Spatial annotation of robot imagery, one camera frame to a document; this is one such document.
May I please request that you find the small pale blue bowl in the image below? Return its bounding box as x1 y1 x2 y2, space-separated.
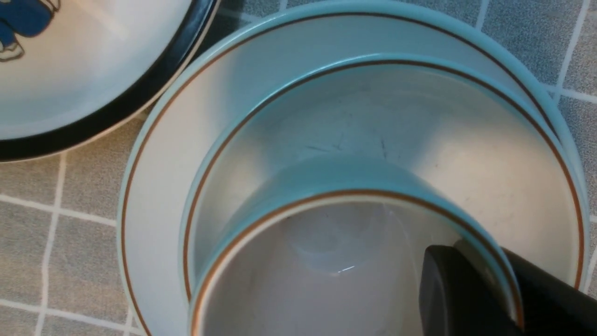
180 54 586 336

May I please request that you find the large pale blue plate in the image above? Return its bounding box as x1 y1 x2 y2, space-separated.
117 0 595 336

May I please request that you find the black rimmed picture plate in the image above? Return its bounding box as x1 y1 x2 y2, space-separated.
0 0 220 162

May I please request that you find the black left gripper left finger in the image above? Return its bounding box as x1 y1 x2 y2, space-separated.
418 246 523 336

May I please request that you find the pale blue cup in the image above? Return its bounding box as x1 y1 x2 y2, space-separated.
188 155 524 336

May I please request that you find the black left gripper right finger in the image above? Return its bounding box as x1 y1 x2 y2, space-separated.
504 249 597 336

